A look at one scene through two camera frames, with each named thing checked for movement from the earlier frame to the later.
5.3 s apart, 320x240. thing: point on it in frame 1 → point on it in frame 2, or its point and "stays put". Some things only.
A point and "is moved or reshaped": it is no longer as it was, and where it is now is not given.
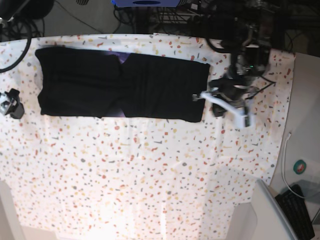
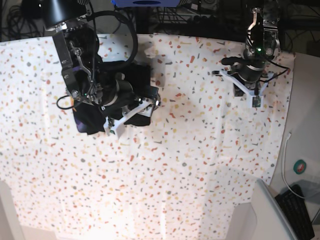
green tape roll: (299, 166) stays put
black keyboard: (292, 203) stays put
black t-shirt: (80, 82) is moved or reshaped
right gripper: (235, 89) → (248, 73)
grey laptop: (272, 223) stays put
